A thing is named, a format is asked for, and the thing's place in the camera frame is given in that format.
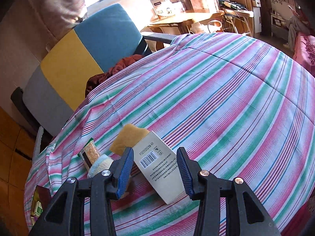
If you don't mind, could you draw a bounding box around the cereal bar green wrapper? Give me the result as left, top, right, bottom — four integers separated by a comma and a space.
77, 138, 100, 171

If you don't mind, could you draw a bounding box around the beige cardboard box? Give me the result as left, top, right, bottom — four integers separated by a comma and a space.
133, 132, 185, 204

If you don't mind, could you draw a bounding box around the gold metal tin tray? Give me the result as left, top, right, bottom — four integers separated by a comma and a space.
30, 185, 51, 225

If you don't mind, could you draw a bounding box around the striped pink green bedsheet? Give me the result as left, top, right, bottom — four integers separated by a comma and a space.
24, 33, 314, 232

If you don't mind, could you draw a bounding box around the dark red cloth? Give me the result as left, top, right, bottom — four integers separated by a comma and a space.
85, 54, 144, 97

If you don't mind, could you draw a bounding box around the pink bedspread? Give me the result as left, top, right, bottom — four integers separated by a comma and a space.
293, 32, 315, 76

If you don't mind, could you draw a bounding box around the grey yellow blue chair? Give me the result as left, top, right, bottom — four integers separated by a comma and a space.
22, 3, 178, 158

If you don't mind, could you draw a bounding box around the wooden desk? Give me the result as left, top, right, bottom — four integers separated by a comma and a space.
148, 9, 254, 34

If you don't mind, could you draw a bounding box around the pink curtain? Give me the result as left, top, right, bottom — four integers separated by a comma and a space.
24, 0, 88, 40

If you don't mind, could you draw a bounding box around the white appliance box on desk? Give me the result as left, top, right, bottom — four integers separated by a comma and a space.
150, 0, 174, 18

